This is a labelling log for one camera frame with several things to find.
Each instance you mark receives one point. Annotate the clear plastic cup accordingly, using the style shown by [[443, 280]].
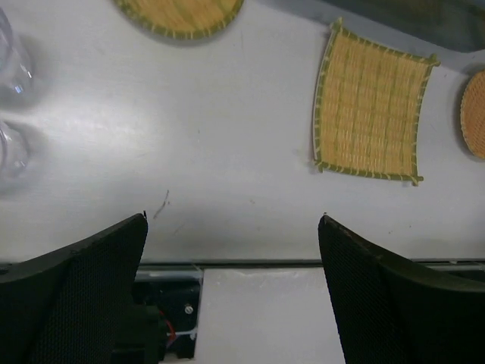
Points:
[[15, 159], [17, 70]]

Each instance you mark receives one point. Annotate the square woven bamboo tray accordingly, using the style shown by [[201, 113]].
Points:
[[367, 106]]

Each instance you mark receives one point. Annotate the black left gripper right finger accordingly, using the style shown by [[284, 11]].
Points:
[[389, 309]]

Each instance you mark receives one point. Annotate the grey plastic bin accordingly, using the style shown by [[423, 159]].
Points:
[[453, 25]]

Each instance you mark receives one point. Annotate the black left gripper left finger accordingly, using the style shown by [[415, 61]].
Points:
[[66, 306]]

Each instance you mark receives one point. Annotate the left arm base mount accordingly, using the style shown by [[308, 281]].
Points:
[[176, 293]]

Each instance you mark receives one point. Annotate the round orange bamboo tray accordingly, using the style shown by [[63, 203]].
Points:
[[472, 115]]

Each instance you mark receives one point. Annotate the round green-rimmed bamboo tray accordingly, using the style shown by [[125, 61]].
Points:
[[181, 19]]

